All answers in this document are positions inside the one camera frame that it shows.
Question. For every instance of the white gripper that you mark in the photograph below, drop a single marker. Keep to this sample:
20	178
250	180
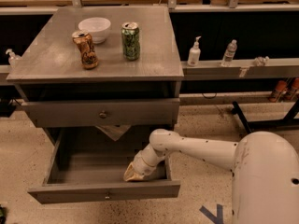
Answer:
144	169

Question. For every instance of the grey drawer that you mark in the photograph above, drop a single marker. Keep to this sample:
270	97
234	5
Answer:
52	114
88	166

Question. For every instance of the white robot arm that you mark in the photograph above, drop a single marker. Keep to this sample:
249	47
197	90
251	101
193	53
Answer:
265	169

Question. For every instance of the beige paper in drawer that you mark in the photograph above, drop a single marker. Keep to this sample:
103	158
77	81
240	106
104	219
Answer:
114	132

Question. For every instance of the grey drawer cabinet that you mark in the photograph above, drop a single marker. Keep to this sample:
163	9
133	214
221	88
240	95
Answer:
96	66

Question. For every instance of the grey top drawer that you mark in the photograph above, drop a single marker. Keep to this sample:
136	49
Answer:
52	114

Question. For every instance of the white pump lotion bottle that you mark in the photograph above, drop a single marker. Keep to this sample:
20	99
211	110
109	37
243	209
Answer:
194	53

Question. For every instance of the green soda can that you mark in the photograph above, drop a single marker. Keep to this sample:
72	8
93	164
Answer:
130	41

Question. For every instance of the crushed gold soda can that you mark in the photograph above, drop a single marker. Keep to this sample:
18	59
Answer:
84	42

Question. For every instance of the white bowl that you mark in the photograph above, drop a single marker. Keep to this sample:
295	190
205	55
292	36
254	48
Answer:
97	27

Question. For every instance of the clear plastic water bottle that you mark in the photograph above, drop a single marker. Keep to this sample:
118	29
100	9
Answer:
229	53

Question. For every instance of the clear pump sanitizer bottle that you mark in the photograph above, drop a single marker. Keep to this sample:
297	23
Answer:
12	57

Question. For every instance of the crumpled plastic wrapper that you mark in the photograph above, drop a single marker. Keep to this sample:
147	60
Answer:
261	61

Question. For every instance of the orange spray bottle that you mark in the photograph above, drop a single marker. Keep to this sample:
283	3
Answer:
292	90
278	91

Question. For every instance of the grey metal rail shelf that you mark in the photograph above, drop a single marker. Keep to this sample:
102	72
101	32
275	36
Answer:
242	69

